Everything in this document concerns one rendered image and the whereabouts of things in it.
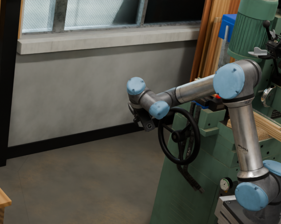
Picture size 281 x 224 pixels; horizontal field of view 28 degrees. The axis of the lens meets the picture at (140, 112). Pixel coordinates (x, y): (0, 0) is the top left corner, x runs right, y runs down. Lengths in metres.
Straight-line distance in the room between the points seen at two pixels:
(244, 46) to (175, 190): 0.90
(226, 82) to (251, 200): 0.43
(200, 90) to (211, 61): 2.09
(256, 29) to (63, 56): 1.50
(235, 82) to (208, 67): 2.36
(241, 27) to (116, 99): 1.69
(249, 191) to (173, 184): 1.11
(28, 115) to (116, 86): 0.73
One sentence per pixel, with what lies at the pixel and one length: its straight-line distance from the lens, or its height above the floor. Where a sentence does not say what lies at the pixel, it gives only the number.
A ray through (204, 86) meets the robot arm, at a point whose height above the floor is 1.24.
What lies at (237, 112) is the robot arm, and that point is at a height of 1.26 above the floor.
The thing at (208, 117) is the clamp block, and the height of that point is 0.93.
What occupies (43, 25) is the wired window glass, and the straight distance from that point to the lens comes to 3.66.
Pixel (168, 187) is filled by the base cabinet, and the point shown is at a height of 0.38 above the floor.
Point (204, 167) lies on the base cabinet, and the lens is 2.89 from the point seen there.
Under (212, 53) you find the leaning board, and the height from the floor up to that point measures 0.74.
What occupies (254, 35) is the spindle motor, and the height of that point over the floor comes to 1.33.
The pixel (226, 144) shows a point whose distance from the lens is 2.76.
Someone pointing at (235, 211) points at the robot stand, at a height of 0.82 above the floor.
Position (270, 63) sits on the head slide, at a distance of 2.90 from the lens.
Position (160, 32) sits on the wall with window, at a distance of 4.14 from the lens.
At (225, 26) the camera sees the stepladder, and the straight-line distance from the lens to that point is 3.71.
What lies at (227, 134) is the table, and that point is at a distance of 2.74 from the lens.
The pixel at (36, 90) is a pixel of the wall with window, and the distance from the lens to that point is 3.74.
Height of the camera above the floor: 2.02
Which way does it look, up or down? 25 degrees down
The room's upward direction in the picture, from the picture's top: 11 degrees clockwise
